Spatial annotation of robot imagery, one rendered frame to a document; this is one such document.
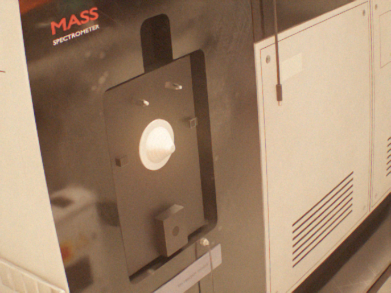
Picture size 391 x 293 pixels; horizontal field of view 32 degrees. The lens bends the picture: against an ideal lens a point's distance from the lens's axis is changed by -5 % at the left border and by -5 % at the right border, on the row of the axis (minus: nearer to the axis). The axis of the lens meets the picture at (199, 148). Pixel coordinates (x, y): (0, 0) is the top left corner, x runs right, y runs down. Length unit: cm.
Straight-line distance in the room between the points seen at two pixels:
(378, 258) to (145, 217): 71
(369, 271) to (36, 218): 83
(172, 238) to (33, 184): 24
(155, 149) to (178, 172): 8
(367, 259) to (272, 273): 35
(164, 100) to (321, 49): 38
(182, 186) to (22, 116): 29
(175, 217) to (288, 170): 29
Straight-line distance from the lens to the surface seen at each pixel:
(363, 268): 145
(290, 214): 118
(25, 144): 74
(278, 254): 118
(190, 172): 94
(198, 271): 99
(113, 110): 81
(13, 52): 71
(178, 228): 92
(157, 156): 86
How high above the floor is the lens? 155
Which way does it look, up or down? 24 degrees down
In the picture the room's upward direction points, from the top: 5 degrees counter-clockwise
